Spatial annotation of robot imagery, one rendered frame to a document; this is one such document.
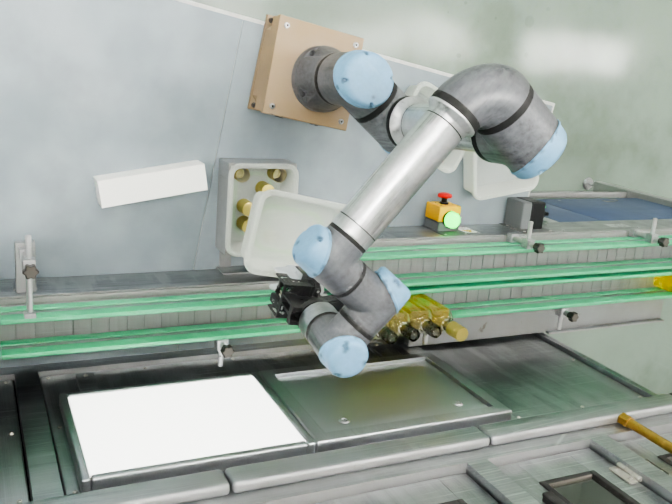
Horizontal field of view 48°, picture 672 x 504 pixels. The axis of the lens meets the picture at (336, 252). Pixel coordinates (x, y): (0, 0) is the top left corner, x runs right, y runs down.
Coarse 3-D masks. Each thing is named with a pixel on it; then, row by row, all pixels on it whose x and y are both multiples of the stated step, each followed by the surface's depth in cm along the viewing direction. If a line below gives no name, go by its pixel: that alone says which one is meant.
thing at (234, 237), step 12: (240, 168) 174; (252, 168) 175; (264, 168) 176; (276, 168) 177; (288, 168) 179; (228, 180) 173; (252, 180) 183; (264, 180) 184; (288, 180) 183; (228, 192) 174; (240, 192) 183; (252, 192) 184; (228, 204) 175; (228, 216) 175; (228, 228) 176; (228, 240) 177; (240, 240) 186; (228, 252) 178; (240, 252) 179
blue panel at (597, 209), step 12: (552, 204) 272; (564, 204) 274; (576, 204) 276; (588, 204) 278; (600, 204) 280; (612, 204) 282; (624, 204) 285; (636, 204) 287; (648, 204) 289; (660, 204) 291; (552, 216) 249; (564, 216) 251; (576, 216) 253; (588, 216) 255; (600, 216) 257; (612, 216) 258; (624, 216) 260; (636, 216) 262; (648, 216) 264; (660, 216) 266
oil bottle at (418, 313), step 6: (408, 300) 184; (414, 300) 185; (408, 306) 180; (414, 306) 180; (420, 306) 181; (408, 312) 178; (414, 312) 177; (420, 312) 177; (426, 312) 177; (414, 318) 176; (420, 318) 176; (426, 318) 176; (432, 318) 178; (414, 324) 176; (420, 330) 177
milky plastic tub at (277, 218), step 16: (272, 192) 148; (288, 192) 150; (256, 208) 148; (272, 208) 157; (288, 208) 158; (304, 208) 160; (320, 208) 161; (336, 208) 155; (256, 224) 148; (272, 224) 157; (288, 224) 159; (304, 224) 161; (320, 224) 162; (256, 240) 157; (272, 240) 158; (288, 240) 160; (256, 256) 158; (272, 256) 159; (288, 256) 161; (256, 272) 151; (272, 272) 152
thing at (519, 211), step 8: (512, 200) 218; (520, 200) 216; (528, 200) 217; (536, 200) 218; (512, 208) 218; (520, 208) 215; (528, 208) 214; (536, 208) 215; (544, 208) 217; (512, 216) 218; (520, 216) 215; (528, 216) 215; (536, 216) 216; (512, 224) 218; (520, 224) 215; (536, 224) 217
